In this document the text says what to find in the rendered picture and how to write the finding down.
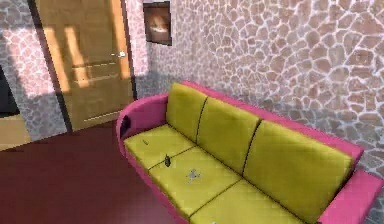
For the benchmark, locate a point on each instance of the pink sofa with yellow cushions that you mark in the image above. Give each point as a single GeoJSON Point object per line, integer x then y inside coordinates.
{"type": "Point", "coordinates": [226, 140]}

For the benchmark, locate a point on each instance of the small black remote control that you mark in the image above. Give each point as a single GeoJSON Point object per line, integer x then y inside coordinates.
{"type": "Point", "coordinates": [167, 160]}

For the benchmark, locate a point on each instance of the wooden room door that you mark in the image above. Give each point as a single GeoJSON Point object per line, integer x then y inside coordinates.
{"type": "Point", "coordinates": [87, 63]}

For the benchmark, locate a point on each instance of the light wooden cabinet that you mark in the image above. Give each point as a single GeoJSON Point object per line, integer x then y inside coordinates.
{"type": "Point", "coordinates": [11, 131]}

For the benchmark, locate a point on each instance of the dark framed wall picture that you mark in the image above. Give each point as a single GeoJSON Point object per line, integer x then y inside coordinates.
{"type": "Point", "coordinates": [158, 22]}

